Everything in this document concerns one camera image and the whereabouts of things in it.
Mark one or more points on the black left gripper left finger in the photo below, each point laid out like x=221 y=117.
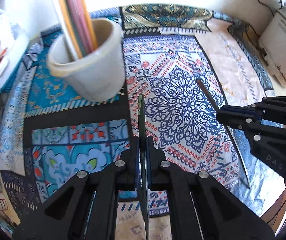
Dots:
x=85 y=207

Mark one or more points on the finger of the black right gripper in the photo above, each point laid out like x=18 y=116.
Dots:
x=239 y=110
x=239 y=122

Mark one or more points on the cream ceramic utensil cup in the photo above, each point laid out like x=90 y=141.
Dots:
x=98 y=76

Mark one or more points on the dark green chopstick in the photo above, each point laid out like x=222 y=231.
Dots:
x=143 y=163

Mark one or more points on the teal green chopstick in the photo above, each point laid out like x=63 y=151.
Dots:
x=78 y=33

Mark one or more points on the pink chopstick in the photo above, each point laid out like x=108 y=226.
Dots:
x=75 y=5

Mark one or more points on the white appliance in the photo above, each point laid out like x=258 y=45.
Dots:
x=272 y=42

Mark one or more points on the patterned patchwork table mat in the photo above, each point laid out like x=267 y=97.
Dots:
x=50 y=132

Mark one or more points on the orange yellow chopstick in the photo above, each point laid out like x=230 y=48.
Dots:
x=92 y=35

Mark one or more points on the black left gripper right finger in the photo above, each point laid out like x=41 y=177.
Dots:
x=199 y=206

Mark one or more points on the black chopstick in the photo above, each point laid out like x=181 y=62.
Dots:
x=227 y=129

